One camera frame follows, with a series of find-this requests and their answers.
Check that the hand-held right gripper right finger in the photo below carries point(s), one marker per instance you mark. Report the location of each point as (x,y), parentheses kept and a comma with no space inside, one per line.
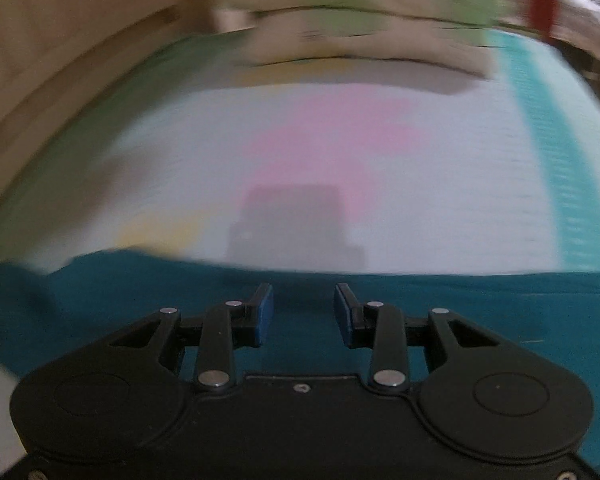
(342,316)

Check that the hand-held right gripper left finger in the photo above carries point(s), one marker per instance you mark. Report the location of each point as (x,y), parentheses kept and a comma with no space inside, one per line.
(263,316)

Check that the teal pants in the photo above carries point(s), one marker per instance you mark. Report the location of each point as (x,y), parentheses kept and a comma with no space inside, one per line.
(305,322)

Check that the floral printed bed sheet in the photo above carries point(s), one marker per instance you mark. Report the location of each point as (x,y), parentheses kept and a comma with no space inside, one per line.
(410,195)

